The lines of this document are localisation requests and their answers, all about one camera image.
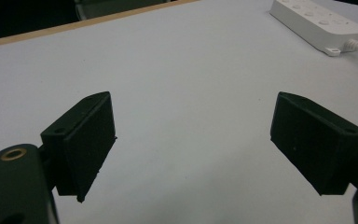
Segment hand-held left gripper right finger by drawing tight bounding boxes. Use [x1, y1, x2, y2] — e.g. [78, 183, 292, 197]
[269, 91, 358, 197]

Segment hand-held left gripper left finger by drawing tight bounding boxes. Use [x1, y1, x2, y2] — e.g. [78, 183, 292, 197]
[39, 91, 117, 203]

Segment white power strip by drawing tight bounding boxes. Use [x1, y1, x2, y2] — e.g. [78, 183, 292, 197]
[268, 0, 358, 57]

